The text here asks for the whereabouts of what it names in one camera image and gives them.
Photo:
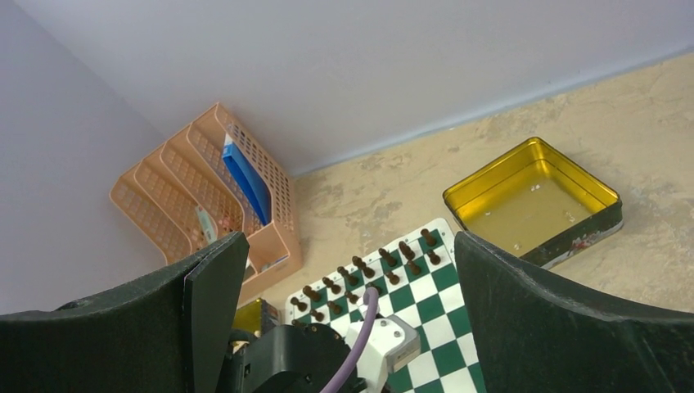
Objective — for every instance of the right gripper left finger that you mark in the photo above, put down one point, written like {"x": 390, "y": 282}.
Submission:
{"x": 166, "y": 331}

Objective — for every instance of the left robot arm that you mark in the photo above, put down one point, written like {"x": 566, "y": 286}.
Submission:
{"x": 286, "y": 359}

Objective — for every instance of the blue folder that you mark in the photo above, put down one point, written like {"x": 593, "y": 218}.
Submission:
{"x": 248, "y": 179}

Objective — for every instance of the dark chess piece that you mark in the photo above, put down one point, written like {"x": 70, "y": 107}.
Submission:
{"x": 361, "y": 265}
{"x": 299, "y": 304}
{"x": 312, "y": 294}
{"x": 407, "y": 252}

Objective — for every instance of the gold tin with pieces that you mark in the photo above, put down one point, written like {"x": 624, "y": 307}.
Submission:
{"x": 258, "y": 317}

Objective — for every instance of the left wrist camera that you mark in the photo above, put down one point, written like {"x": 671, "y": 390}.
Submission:
{"x": 393, "y": 344}

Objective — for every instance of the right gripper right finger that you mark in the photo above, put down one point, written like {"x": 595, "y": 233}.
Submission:
{"x": 536, "y": 331}

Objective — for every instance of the green white chess board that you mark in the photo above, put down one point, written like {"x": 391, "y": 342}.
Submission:
{"x": 425, "y": 293}

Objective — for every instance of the empty gold tin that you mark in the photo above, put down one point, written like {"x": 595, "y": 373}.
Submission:
{"x": 537, "y": 204}

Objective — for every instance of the grey green box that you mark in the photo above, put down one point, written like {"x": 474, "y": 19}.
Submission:
{"x": 208, "y": 227}

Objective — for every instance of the pink desk organizer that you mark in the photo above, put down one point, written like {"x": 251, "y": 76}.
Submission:
{"x": 160, "y": 194}

